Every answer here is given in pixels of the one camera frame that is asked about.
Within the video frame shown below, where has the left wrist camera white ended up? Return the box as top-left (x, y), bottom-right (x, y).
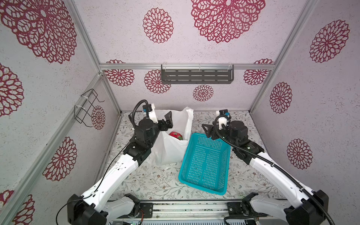
top-left (142, 104), bottom-right (158, 124)

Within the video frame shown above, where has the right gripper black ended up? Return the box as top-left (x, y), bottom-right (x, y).
top-left (203, 120), bottom-right (238, 151)

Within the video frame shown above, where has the white plastic bag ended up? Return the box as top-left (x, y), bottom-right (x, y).
top-left (145, 107), bottom-right (194, 167)

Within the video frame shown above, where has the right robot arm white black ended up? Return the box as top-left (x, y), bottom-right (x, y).
top-left (202, 116), bottom-right (335, 225)

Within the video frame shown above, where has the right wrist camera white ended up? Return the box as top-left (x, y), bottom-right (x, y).
top-left (216, 109), bottom-right (231, 130)

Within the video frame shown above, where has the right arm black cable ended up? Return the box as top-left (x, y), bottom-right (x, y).
top-left (213, 115), bottom-right (335, 225)

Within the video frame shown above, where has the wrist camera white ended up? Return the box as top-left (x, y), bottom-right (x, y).
top-left (142, 104), bottom-right (158, 124)
top-left (216, 109), bottom-right (231, 130)

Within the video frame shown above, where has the black wire wall rack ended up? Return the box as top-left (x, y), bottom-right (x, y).
top-left (73, 89), bottom-right (104, 128)

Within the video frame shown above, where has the dark grey wall shelf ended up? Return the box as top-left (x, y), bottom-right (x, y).
top-left (160, 65), bottom-right (234, 84)

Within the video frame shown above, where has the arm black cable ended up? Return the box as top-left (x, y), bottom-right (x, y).
top-left (213, 115), bottom-right (335, 225)
top-left (55, 99), bottom-right (150, 225)

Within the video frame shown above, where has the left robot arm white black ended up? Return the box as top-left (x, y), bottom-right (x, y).
top-left (66, 112), bottom-right (173, 225)

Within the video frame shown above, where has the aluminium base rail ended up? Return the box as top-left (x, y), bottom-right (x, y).
top-left (106, 199), bottom-right (308, 221)

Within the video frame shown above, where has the red dragon fruit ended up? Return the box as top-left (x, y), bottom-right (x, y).
top-left (169, 131), bottom-right (183, 140)

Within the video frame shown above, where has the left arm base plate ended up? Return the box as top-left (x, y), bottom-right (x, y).
top-left (132, 202), bottom-right (154, 218)

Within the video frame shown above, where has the teal plastic basket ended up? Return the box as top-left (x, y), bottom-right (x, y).
top-left (179, 133), bottom-right (231, 196)

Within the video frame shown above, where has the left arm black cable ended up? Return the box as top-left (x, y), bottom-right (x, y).
top-left (55, 99), bottom-right (150, 225)

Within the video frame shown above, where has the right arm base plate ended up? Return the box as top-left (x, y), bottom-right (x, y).
top-left (227, 202), bottom-right (253, 217)

